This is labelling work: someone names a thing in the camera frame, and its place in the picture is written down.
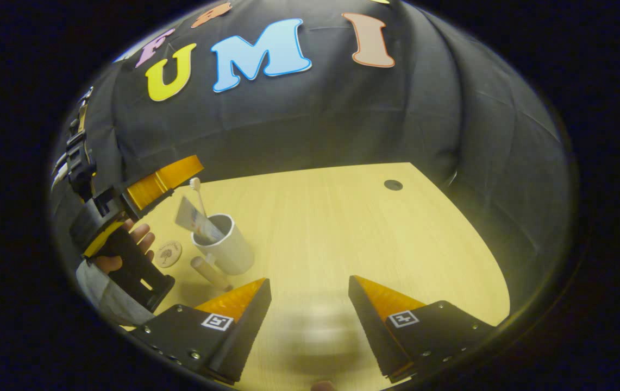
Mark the beige toothbrush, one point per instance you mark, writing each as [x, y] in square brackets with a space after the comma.
[199, 195]

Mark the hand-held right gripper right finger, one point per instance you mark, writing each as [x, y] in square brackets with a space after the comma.
[372, 331]

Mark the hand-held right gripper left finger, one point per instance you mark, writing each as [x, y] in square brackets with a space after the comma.
[244, 336]

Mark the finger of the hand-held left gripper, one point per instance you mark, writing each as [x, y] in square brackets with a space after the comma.
[160, 182]

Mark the black backdrop cloth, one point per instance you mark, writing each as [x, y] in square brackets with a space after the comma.
[342, 119]

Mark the light wooden desktop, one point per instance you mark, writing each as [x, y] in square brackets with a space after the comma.
[342, 233]

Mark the round cork coaster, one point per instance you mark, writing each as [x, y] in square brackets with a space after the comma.
[168, 254]

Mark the white toothpaste tube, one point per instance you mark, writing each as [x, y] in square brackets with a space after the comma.
[193, 217]

